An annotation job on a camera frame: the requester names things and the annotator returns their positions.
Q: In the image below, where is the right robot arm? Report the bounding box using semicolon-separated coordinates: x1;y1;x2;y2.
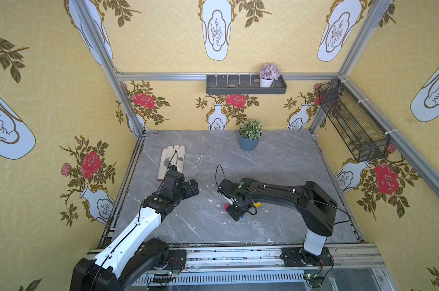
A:
218;178;338;257

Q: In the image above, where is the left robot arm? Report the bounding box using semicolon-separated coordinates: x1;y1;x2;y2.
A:
70;167;199;291

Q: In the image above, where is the beige work glove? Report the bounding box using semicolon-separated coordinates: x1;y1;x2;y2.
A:
157;145;186;181

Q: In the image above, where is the blue pot green plant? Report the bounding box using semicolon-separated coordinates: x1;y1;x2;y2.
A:
239;119;263;151

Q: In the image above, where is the purple flower white pot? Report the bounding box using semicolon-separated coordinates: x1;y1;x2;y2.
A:
259;63;281;88

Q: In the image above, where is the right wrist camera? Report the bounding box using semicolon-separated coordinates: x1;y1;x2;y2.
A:
218;179;238;202

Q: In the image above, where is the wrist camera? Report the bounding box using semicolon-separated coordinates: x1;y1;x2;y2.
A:
166;165;178;173
218;179;238;202

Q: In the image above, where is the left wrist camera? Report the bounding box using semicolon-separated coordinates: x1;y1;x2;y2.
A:
166;165;178;173

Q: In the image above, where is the grey wall shelf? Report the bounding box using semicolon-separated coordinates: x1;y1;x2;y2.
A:
206;74;288;95

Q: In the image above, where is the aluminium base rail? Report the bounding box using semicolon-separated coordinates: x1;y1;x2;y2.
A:
122;239;396;291

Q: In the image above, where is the black wire mesh basket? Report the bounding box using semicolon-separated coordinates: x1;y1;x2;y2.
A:
316;80;390;162

